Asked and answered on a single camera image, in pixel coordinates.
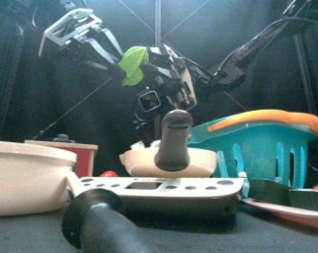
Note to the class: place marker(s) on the green cloth piece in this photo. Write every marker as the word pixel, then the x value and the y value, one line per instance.
pixel 133 64

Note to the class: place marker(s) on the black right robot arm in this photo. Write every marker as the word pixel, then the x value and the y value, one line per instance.
pixel 232 67

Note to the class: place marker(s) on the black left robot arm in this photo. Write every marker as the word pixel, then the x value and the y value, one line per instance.
pixel 103 48

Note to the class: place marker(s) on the cream mortar with black pestle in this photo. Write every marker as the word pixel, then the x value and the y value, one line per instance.
pixel 173 145

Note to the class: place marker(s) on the red toy tomato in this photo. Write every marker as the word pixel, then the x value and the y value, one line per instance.
pixel 107 174

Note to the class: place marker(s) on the wooden toy stove box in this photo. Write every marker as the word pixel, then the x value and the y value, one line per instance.
pixel 83 158

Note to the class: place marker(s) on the white toy induction cooker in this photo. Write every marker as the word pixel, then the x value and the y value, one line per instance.
pixel 164 197

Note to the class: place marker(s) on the toy sushi roll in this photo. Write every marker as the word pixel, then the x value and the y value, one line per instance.
pixel 269 192
pixel 307 201

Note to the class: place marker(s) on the pink serving tray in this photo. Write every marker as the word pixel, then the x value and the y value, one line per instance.
pixel 296 214

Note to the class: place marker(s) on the grey vertical frame bar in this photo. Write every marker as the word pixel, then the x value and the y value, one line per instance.
pixel 157 19

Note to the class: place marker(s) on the dark metal frame post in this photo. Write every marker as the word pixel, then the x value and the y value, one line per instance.
pixel 303 72

